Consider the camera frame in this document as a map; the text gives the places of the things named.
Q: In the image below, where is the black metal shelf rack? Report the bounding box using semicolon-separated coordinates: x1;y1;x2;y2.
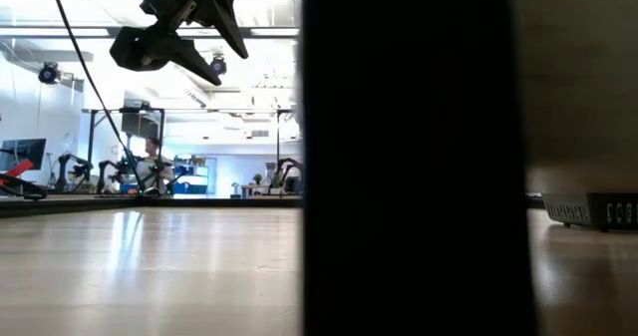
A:
301;0;638;336

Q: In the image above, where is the person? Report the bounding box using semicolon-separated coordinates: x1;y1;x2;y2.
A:
135;136;176;195

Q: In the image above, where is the blue storage rack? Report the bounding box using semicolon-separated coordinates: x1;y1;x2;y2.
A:
171;156;210;196

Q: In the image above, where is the black computer monitor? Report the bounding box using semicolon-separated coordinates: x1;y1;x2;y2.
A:
0;138;48;172

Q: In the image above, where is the black plastic basket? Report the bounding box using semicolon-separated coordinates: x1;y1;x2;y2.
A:
541;191;638;231

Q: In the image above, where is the black overhead frame bar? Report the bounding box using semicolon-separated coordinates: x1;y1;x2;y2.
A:
0;25;303;40

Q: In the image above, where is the black background rig frame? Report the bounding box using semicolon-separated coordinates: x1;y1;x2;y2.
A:
273;107;304;177
82;106;166;192

